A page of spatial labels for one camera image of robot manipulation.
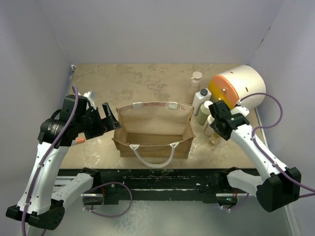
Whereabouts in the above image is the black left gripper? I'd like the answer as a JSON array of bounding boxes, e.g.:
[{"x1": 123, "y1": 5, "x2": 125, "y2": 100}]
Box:
[{"x1": 76, "y1": 103, "x2": 121, "y2": 139}]

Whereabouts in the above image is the cream lidded jar bottle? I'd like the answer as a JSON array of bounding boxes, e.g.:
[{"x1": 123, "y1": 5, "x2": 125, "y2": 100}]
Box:
[{"x1": 203, "y1": 115, "x2": 214, "y2": 136}]

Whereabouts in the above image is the small clear amber bottle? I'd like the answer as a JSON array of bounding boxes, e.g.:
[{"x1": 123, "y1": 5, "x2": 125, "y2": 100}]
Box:
[{"x1": 209, "y1": 132, "x2": 221, "y2": 146}]

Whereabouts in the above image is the pale green lotion bottle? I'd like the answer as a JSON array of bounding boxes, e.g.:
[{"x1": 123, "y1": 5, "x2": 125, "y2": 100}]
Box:
[{"x1": 196, "y1": 101, "x2": 213, "y2": 125}]

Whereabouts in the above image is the white rectangular bottle grey cap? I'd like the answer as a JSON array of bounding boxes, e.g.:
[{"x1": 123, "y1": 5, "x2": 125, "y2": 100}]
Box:
[{"x1": 192, "y1": 88, "x2": 212, "y2": 115}]

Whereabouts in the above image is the brown burlap canvas bag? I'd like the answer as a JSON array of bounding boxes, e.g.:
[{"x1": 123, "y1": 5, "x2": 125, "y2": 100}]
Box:
[{"x1": 113, "y1": 102, "x2": 195, "y2": 168}]

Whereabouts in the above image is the beige pump dispenser bottle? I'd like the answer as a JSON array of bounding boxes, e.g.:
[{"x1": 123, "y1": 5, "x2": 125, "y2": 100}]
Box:
[{"x1": 186, "y1": 71, "x2": 202, "y2": 104}]

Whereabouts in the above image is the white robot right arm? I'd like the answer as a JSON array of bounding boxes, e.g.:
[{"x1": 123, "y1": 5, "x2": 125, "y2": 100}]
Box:
[{"x1": 209, "y1": 101, "x2": 301, "y2": 212}]

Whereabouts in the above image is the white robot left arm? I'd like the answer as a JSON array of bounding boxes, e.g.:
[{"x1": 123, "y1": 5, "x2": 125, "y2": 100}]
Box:
[{"x1": 6, "y1": 101, "x2": 121, "y2": 230}]

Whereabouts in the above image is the grey orange marker pen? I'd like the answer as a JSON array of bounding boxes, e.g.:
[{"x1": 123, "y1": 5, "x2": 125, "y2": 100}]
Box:
[{"x1": 75, "y1": 138, "x2": 85, "y2": 144}]

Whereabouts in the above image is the white cylinder orange yellow end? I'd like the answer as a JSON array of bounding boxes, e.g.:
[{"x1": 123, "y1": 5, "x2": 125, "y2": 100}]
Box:
[{"x1": 208, "y1": 65, "x2": 266, "y2": 109}]

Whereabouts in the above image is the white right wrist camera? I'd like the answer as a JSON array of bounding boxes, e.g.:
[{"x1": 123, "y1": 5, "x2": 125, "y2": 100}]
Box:
[{"x1": 231, "y1": 105, "x2": 250, "y2": 117}]

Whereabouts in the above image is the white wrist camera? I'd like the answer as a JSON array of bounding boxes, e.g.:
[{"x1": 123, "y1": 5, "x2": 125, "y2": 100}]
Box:
[
  {"x1": 83, "y1": 90, "x2": 96, "y2": 109},
  {"x1": 231, "y1": 105, "x2": 250, "y2": 117}
]

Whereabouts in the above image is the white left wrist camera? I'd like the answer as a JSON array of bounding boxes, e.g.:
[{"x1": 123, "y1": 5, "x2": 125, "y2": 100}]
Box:
[{"x1": 83, "y1": 90, "x2": 96, "y2": 109}]

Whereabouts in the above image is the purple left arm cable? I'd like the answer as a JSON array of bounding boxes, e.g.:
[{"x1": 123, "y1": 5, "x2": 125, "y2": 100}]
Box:
[{"x1": 21, "y1": 85, "x2": 79, "y2": 236}]

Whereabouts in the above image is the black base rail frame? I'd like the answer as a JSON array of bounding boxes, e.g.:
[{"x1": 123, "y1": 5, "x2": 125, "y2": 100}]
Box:
[{"x1": 56, "y1": 168, "x2": 249, "y2": 205}]

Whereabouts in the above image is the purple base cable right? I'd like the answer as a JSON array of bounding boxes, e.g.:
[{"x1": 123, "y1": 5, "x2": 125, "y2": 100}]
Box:
[{"x1": 218, "y1": 191, "x2": 249, "y2": 211}]

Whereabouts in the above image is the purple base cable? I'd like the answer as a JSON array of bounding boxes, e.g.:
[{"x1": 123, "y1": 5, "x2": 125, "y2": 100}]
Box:
[
  {"x1": 218, "y1": 191, "x2": 249, "y2": 211},
  {"x1": 82, "y1": 181, "x2": 133, "y2": 218}
]

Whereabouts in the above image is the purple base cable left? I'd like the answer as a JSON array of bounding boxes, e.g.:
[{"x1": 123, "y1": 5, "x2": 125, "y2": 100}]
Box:
[{"x1": 82, "y1": 181, "x2": 133, "y2": 218}]

